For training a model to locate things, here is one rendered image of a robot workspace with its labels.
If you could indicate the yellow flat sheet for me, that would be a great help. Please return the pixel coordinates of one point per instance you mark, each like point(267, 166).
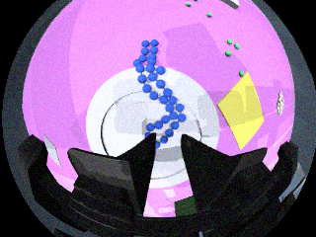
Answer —
point(241, 109)

